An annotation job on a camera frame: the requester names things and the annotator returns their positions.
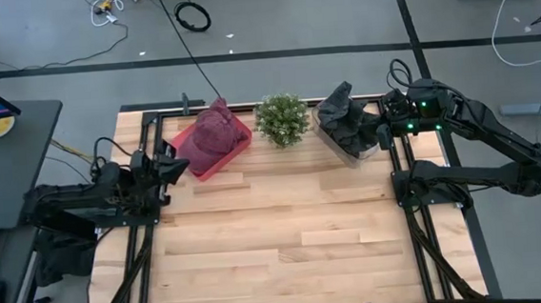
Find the artificial green potted plant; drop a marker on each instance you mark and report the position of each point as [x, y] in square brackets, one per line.
[281, 119]

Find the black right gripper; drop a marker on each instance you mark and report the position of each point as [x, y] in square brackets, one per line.
[398, 114]

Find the maroon baseball cap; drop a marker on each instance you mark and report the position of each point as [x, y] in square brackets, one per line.
[221, 105]
[214, 138]

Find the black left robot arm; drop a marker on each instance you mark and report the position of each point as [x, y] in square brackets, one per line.
[78, 205]

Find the black bag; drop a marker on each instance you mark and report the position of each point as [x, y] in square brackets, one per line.
[65, 256]

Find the dark grey baseball cap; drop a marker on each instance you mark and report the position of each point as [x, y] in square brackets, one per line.
[338, 101]
[357, 133]

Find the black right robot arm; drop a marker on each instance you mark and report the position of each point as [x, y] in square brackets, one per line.
[488, 126]

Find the grey metal desk foot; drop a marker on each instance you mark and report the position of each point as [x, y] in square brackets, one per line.
[535, 108]

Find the pink plastic tray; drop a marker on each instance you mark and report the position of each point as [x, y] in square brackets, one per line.
[224, 166]

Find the dark grey desk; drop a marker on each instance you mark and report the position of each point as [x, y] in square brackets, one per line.
[10, 179]

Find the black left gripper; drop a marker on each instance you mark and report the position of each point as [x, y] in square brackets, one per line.
[147, 172]

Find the silver aluminium bracket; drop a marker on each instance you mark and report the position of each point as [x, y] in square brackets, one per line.
[456, 204]

